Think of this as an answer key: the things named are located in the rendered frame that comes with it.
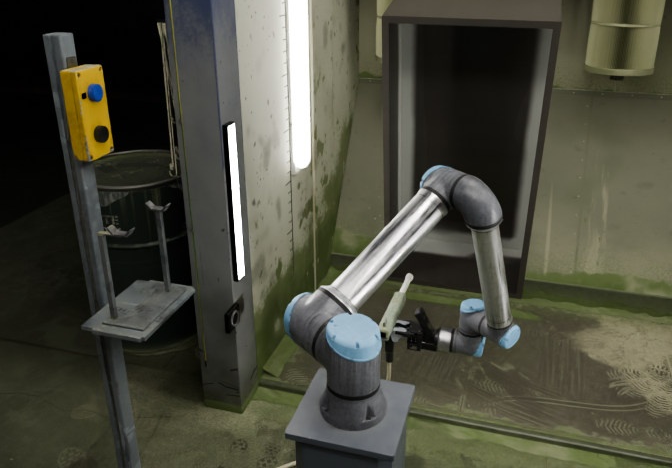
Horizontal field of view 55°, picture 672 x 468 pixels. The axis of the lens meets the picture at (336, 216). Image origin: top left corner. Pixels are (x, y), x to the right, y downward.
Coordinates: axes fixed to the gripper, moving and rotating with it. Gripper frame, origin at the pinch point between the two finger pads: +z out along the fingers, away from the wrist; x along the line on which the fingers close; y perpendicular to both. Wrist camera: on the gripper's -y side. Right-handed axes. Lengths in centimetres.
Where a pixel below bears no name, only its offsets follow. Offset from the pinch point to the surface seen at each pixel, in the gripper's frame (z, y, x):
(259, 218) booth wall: 61, -28, 20
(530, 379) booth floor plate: -57, 47, 46
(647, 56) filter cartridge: -94, -83, 145
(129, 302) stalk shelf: 75, -28, -55
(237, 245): 59, -28, -6
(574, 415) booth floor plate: -76, 46, 26
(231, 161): 59, -62, -6
